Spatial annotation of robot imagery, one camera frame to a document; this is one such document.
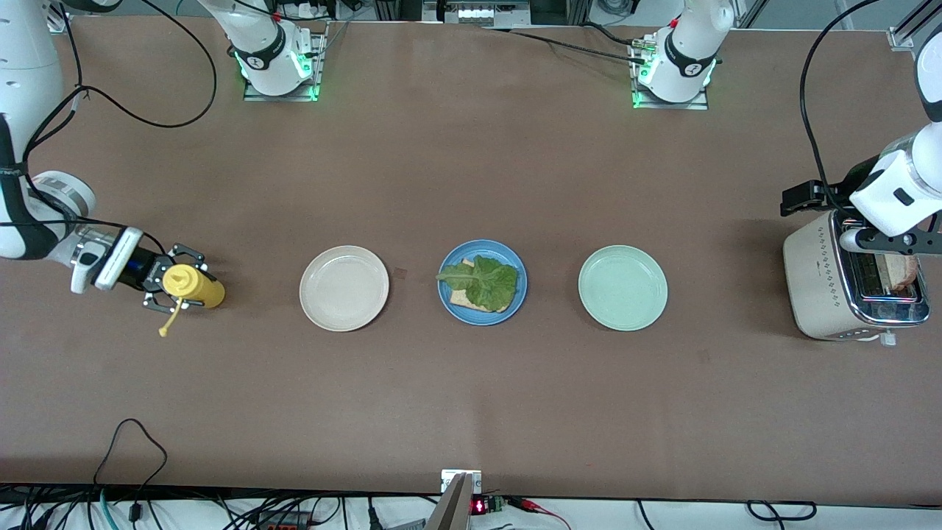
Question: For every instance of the black power strip red switch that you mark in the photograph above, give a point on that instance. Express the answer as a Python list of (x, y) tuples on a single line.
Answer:
[(280, 524)]

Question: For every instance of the green lettuce leaf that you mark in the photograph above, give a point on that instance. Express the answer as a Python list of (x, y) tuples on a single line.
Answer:
[(489, 283)]

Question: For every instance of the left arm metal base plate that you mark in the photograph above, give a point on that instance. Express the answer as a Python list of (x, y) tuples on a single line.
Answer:
[(703, 103)]

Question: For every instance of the blue round plate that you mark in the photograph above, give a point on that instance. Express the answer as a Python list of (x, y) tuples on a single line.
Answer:
[(483, 319)]

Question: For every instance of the white power strip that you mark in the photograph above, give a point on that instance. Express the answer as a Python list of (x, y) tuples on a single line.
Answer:
[(482, 13)]

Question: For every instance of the yellow mustard squeeze bottle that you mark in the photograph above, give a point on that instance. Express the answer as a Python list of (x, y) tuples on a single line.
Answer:
[(199, 285)]

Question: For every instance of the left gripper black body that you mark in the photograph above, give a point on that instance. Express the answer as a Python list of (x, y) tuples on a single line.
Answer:
[(858, 175)]

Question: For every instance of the light green round plate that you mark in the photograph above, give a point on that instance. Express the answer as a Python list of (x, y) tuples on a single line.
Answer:
[(622, 288)]

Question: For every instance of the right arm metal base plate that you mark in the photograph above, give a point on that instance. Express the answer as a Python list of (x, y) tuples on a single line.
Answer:
[(318, 73)]

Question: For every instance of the red display electronics module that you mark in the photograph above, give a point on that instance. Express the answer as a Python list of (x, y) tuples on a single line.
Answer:
[(478, 506)]

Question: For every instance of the grey metal camera bar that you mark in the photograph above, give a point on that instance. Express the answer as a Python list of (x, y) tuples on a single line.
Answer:
[(450, 511)]

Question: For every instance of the beige round plate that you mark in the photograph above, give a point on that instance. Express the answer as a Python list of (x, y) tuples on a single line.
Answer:
[(344, 288)]

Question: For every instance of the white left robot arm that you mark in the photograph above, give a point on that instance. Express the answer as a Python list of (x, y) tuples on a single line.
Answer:
[(684, 51)]

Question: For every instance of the aluminium frame corner profile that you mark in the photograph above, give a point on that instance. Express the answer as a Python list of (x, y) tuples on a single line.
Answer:
[(904, 33), (57, 23)]

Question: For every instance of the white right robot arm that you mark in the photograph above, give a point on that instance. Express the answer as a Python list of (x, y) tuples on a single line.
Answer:
[(29, 73)]

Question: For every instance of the white camera mounting bracket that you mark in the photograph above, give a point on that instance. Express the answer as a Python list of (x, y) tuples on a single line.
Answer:
[(450, 478)]

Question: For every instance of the cream chrome toaster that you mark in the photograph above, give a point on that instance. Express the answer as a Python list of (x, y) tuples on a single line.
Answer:
[(817, 280)]

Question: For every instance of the toasted bread slice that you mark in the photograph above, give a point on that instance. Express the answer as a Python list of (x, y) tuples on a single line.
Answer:
[(458, 297), (901, 271)]

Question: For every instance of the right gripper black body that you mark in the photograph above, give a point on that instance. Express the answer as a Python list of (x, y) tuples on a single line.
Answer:
[(154, 271)]

